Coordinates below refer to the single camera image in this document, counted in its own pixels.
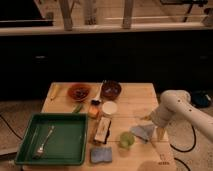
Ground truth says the patterned gripper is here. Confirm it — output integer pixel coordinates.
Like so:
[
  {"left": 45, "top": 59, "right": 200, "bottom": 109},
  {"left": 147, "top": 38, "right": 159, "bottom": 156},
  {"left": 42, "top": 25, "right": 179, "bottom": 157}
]
[{"left": 140, "top": 112, "right": 167, "bottom": 141}]

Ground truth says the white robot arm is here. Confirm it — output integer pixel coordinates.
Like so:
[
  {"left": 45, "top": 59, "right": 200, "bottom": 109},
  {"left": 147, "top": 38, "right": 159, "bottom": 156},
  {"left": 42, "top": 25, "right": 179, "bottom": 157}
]
[{"left": 142, "top": 90, "right": 213, "bottom": 142}]

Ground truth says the green cup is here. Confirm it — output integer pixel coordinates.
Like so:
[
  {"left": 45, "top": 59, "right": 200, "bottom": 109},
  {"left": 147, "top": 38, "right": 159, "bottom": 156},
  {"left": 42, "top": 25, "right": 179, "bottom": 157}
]
[{"left": 119, "top": 132, "right": 135, "bottom": 149}]

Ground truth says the white round lid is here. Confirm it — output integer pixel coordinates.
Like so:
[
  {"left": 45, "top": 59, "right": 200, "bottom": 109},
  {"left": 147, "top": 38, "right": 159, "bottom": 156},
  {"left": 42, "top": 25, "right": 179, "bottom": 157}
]
[{"left": 102, "top": 101, "right": 117, "bottom": 115}]

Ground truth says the brown white box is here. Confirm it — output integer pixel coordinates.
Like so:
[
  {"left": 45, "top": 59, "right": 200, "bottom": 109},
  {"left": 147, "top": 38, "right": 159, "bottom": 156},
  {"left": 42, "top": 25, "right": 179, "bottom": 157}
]
[{"left": 94, "top": 117, "right": 111, "bottom": 144}]

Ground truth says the dark blue bag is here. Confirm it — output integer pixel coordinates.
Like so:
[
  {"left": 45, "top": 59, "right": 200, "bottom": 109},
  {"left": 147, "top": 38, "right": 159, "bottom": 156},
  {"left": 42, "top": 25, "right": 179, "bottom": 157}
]
[{"left": 191, "top": 91, "right": 211, "bottom": 108}]

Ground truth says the dark brown bowl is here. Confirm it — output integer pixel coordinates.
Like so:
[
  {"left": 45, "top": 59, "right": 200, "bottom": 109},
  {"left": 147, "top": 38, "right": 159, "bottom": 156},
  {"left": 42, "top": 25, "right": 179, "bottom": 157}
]
[{"left": 101, "top": 80, "right": 122, "bottom": 100}]

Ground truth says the orange block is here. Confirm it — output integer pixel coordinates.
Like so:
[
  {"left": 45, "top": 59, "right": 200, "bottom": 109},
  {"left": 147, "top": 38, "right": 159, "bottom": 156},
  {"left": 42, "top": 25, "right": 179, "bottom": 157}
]
[{"left": 88, "top": 105, "right": 99, "bottom": 118}]

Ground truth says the blue sponge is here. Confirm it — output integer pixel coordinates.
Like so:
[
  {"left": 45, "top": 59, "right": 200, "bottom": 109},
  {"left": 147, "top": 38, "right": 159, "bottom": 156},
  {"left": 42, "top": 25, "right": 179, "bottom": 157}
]
[{"left": 90, "top": 147, "right": 112, "bottom": 163}]

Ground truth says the dark low cabinet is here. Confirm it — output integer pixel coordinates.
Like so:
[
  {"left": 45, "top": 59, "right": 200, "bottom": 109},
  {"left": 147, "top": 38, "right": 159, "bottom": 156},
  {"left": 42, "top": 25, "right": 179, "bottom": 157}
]
[{"left": 0, "top": 30, "right": 213, "bottom": 100}]

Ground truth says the green pepper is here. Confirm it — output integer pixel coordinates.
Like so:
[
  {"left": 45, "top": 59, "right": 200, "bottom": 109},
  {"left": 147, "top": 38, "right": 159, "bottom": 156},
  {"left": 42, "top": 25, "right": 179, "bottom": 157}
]
[{"left": 72, "top": 104, "right": 83, "bottom": 114}]

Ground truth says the green plastic tray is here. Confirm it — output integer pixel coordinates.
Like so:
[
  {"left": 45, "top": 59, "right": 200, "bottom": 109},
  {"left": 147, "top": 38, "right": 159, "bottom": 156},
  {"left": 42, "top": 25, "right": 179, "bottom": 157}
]
[{"left": 15, "top": 113, "right": 88, "bottom": 166}]

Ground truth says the yellow banana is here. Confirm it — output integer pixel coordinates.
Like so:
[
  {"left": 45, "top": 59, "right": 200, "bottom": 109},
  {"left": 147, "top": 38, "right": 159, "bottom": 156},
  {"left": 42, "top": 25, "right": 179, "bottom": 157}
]
[{"left": 50, "top": 84, "right": 61, "bottom": 101}]

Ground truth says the silver fork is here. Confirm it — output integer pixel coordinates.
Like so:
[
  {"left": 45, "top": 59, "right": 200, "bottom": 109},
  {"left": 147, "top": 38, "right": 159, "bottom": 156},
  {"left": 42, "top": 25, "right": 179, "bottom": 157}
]
[{"left": 34, "top": 125, "right": 55, "bottom": 158}]

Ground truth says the black floor cable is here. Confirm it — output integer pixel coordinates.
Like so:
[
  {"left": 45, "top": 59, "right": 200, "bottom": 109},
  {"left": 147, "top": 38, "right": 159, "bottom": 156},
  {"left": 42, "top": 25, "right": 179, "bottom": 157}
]
[{"left": 169, "top": 124, "right": 198, "bottom": 171}]

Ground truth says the white handled brush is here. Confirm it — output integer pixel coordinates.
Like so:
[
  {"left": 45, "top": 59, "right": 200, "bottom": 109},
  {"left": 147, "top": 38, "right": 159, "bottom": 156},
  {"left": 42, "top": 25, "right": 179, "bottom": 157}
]
[{"left": 91, "top": 80, "right": 105, "bottom": 105}]

